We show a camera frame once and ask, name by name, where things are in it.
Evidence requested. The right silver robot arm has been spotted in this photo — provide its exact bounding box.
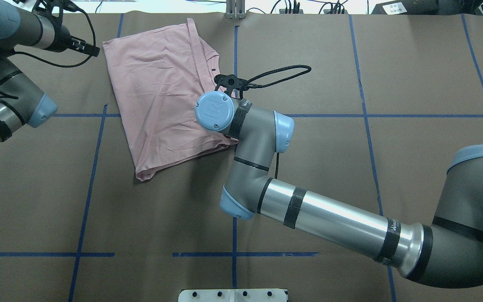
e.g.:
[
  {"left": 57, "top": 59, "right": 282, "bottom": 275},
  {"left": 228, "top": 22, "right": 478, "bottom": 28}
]
[{"left": 194, "top": 74, "right": 483, "bottom": 289}]

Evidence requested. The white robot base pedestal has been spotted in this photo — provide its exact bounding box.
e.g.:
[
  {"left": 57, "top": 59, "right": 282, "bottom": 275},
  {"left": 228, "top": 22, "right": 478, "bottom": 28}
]
[{"left": 178, "top": 288, "right": 290, "bottom": 302}]

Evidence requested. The pink Snoopy t-shirt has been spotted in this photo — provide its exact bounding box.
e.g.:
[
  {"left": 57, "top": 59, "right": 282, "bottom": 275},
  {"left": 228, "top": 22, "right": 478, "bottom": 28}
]
[{"left": 102, "top": 18, "right": 238, "bottom": 182}]

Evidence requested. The black box white label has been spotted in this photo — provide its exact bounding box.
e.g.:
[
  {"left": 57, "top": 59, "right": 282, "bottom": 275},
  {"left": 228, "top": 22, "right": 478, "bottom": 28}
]
[{"left": 370, "top": 0, "right": 439, "bottom": 15}]

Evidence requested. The aluminium frame post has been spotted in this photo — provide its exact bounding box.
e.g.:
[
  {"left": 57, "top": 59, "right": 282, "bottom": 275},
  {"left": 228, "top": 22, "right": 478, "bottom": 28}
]
[{"left": 225, "top": 0, "right": 247, "bottom": 20}]

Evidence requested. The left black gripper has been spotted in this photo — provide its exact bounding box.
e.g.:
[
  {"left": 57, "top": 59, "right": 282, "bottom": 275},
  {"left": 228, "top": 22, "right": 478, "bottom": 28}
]
[{"left": 32, "top": 0, "right": 100, "bottom": 57}]

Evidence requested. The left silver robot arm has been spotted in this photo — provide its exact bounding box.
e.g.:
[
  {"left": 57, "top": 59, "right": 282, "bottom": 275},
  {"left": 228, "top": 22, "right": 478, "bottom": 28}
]
[{"left": 0, "top": 0, "right": 100, "bottom": 143}]

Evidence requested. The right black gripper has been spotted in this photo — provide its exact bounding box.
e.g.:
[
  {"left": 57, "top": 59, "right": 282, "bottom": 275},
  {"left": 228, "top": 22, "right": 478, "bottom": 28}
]
[{"left": 213, "top": 74, "right": 249, "bottom": 99}]

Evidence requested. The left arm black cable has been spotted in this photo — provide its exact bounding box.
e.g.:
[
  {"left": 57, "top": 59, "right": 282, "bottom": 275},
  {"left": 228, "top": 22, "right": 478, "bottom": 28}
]
[{"left": 0, "top": 8, "right": 97, "bottom": 101}]

